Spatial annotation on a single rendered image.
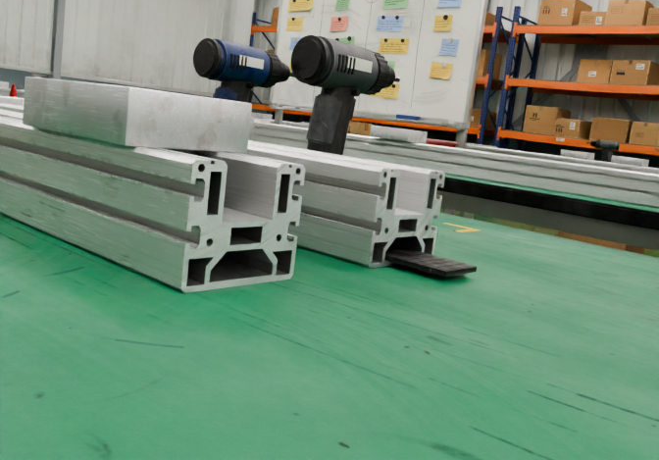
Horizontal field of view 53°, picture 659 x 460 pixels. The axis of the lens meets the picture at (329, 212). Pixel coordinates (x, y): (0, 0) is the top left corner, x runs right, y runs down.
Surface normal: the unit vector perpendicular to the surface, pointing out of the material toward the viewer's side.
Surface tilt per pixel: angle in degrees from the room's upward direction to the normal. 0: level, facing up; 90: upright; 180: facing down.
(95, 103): 90
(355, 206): 90
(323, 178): 90
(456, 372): 0
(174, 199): 90
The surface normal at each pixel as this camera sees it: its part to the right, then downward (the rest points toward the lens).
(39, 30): 0.75, 0.18
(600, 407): 0.12, -0.98
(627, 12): -0.58, 0.00
